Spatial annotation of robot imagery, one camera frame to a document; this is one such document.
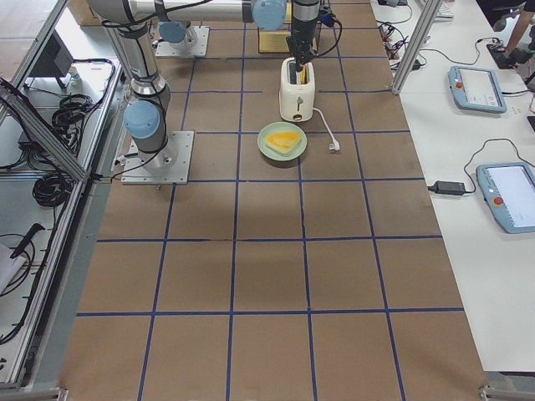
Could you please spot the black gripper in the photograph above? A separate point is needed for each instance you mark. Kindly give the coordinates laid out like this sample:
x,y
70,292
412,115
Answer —
x,y
303,28

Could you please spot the white two-slot toaster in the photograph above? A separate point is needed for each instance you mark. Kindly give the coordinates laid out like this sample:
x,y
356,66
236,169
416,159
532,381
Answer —
x,y
296,100

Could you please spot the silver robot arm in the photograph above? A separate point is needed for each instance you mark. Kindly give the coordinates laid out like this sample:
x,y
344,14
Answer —
x,y
130,20
177,34

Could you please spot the toast slice in toaster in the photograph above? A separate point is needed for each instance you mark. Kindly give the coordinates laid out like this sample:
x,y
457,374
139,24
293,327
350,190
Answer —
x,y
302,76

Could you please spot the light green plate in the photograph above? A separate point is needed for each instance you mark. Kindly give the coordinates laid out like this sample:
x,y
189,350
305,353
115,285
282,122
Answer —
x,y
281,127

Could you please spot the triangular yellow bread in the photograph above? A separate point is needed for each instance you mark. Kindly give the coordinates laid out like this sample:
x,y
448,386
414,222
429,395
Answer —
x,y
283,142

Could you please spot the blue teach pendant far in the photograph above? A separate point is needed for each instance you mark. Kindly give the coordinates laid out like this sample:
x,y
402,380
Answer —
x,y
476,89

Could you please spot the blue teach pendant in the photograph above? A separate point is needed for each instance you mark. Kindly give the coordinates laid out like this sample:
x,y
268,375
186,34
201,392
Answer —
x,y
476,89
508,190

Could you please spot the black power adapter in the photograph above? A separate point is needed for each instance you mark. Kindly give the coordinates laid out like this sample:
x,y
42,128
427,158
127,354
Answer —
x,y
441,187

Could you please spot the person at desk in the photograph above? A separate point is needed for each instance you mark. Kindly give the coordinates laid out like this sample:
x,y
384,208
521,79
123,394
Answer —
x,y
493,11

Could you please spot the blue teach pendant near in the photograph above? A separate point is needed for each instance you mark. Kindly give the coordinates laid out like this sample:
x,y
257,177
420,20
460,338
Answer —
x,y
508,190

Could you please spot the black wire basket shelf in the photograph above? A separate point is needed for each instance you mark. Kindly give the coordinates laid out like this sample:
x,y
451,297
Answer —
x,y
273,42

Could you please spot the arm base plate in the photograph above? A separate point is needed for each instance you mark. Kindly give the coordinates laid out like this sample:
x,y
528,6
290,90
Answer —
x,y
170,166
165,50

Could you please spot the aluminium frame post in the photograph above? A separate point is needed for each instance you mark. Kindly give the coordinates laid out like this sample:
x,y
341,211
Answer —
x,y
417,39

